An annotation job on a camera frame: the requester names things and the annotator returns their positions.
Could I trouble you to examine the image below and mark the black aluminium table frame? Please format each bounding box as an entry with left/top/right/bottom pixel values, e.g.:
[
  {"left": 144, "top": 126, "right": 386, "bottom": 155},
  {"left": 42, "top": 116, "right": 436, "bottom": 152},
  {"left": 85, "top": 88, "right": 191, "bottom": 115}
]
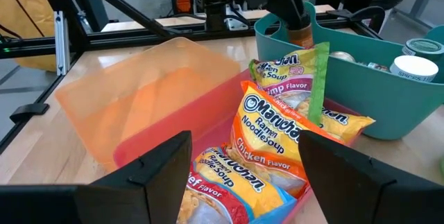
[{"left": 0, "top": 0, "right": 386, "bottom": 148}]

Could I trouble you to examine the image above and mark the shrimp flavor ramen packet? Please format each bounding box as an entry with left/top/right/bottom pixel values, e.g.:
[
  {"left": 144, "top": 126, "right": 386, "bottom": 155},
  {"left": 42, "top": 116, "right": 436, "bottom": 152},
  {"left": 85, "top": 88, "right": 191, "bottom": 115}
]
[{"left": 248, "top": 42, "right": 331, "bottom": 126}]

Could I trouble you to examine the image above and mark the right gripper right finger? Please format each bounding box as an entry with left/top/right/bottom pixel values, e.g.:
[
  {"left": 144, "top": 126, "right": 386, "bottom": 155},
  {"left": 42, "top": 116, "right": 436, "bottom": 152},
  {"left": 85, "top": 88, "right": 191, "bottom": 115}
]
[{"left": 298, "top": 129, "right": 444, "bottom": 224}]

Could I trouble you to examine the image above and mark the orange translucent plastic bin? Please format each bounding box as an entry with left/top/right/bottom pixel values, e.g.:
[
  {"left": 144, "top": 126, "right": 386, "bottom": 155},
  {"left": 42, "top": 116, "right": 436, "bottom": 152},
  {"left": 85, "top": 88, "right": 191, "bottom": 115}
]
[{"left": 54, "top": 36, "right": 242, "bottom": 173}]

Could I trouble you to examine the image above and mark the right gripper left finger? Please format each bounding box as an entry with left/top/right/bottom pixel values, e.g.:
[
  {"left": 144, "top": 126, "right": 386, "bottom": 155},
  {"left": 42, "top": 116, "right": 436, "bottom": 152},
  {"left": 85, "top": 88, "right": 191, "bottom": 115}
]
[{"left": 0, "top": 130, "right": 194, "bottom": 224}]

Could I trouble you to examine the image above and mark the teal plastic handled basket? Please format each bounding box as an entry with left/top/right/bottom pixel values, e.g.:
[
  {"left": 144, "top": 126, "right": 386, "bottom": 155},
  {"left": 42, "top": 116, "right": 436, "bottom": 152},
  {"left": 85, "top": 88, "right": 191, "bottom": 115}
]
[{"left": 254, "top": 1, "right": 444, "bottom": 141}]

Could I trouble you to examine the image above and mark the beef flavor ramen packet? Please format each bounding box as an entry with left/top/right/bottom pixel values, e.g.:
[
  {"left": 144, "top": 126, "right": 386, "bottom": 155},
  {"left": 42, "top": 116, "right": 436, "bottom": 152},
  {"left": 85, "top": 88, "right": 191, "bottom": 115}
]
[{"left": 176, "top": 146, "right": 298, "bottom": 224}]

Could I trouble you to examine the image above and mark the tan cardboard box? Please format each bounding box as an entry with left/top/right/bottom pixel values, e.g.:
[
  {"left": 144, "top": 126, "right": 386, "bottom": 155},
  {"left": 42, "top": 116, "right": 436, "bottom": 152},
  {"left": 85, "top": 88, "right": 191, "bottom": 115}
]
[{"left": 0, "top": 0, "right": 57, "bottom": 73}]

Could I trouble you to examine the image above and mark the yellow ramen noodle packet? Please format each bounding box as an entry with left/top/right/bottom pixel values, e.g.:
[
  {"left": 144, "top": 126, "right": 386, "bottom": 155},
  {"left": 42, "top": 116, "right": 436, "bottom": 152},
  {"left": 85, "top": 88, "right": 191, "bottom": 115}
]
[{"left": 318, "top": 105, "right": 377, "bottom": 146}]

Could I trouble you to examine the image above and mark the white lid spice jar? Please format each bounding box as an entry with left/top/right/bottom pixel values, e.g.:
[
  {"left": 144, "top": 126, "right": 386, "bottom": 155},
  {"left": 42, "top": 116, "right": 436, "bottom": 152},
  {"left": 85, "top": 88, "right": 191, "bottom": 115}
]
[{"left": 389, "top": 54, "right": 440, "bottom": 83}]

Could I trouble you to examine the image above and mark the green lid spice jar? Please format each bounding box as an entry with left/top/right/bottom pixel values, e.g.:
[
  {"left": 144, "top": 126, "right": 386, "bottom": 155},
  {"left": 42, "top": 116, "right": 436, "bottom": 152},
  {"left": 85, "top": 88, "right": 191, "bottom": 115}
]
[{"left": 402, "top": 37, "right": 444, "bottom": 62}]

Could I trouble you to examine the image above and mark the pink translucent plastic bin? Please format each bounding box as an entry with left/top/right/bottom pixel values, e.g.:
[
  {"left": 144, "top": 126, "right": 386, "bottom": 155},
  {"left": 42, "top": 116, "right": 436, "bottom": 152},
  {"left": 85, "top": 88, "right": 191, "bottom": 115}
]
[{"left": 112, "top": 69, "right": 362, "bottom": 224}]

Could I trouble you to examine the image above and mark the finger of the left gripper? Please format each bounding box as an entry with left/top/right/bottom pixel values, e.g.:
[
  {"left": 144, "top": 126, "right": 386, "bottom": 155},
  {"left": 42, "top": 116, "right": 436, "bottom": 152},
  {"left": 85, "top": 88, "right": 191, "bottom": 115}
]
[
  {"left": 266, "top": 0, "right": 299, "bottom": 31},
  {"left": 296, "top": 0, "right": 312, "bottom": 31}
]

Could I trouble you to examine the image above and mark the chicken flavor ramen packet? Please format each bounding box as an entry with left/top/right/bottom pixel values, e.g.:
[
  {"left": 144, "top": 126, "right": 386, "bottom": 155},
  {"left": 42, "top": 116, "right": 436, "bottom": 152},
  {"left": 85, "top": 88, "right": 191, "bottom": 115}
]
[{"left": 228, "top": 80, "right": 344, "bottom": 200}]

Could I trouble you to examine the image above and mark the orange spice jar black lid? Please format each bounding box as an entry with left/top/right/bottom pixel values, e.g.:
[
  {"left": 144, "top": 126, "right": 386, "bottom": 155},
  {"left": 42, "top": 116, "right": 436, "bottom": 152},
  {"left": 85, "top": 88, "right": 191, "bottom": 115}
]
[{"left": 287, "top": 22, "right": 315, "bottom": 49}]

